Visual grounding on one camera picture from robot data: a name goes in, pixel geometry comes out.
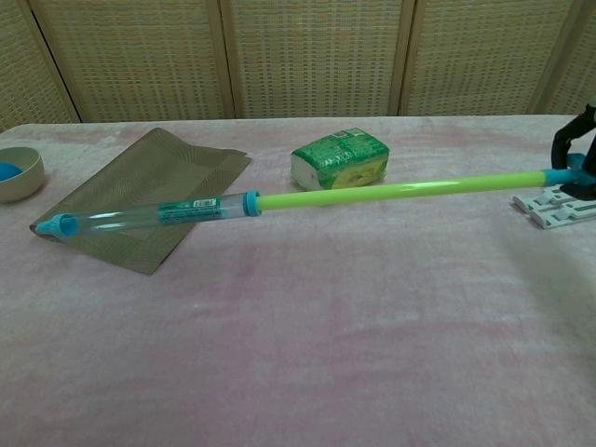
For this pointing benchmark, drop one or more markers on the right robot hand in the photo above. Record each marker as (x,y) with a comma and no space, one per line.
(559,144)

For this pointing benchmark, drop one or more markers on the clear plastic tube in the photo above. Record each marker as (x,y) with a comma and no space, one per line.
(135,218)

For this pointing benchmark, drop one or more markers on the white plastic folding stand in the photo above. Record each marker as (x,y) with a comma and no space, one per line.
(549,209)

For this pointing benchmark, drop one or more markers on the green tissue pack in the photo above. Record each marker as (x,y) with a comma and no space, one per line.
(340,153)

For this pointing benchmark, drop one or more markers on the woven bamboo folding screen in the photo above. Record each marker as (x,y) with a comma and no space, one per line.
(298,56)

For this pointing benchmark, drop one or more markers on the pink tablecloth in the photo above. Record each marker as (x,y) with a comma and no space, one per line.
(298,349)

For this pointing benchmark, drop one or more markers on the brown woven placemat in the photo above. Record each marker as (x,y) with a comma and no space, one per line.
(139,177)

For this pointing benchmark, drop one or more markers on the beige bowl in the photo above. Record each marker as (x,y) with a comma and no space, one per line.
(28,181)

